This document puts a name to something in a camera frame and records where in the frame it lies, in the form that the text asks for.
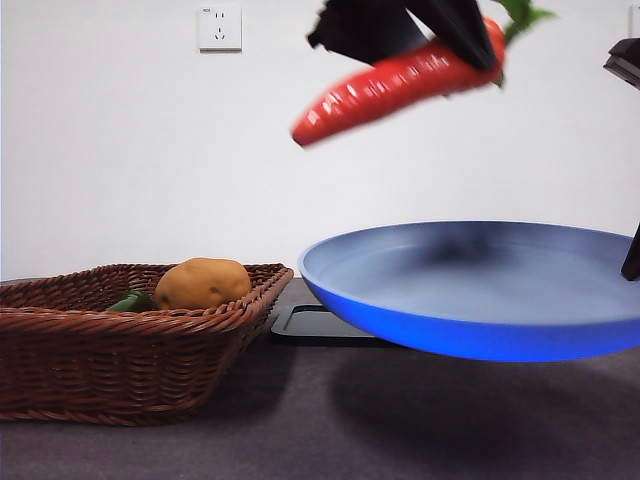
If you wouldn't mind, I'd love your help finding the blue round plate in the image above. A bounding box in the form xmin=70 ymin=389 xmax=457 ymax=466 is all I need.
xmin=297 ymin=220 xmax=640 ymax=364

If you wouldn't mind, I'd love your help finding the orange carrot with green leaves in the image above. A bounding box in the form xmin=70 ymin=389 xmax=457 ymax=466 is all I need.
xmin=289 ymin=0 xmax=559 ymax=150

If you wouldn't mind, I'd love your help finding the black flat tray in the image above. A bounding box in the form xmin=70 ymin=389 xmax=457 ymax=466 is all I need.
xmin=269 ymin=303 xmax=399 ymax=349

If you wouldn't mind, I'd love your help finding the white wall socket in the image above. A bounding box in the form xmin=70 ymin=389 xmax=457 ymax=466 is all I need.
xmin=198 ymin=3 xmax=243 ymax=53

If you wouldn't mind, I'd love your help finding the green chili pepper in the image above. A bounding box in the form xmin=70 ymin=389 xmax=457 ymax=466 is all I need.
xmin=104 ymin=290 xmax=154 ymax=314

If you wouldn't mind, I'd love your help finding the yellow-brown potato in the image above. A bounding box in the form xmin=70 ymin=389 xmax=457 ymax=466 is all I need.
xmin=153 ymin=257 xmax=253 ymax=311

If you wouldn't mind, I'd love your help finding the brown wicker basket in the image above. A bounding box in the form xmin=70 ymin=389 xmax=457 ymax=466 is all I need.
xmin=0 ymin=263 xmax=295 ymax=428

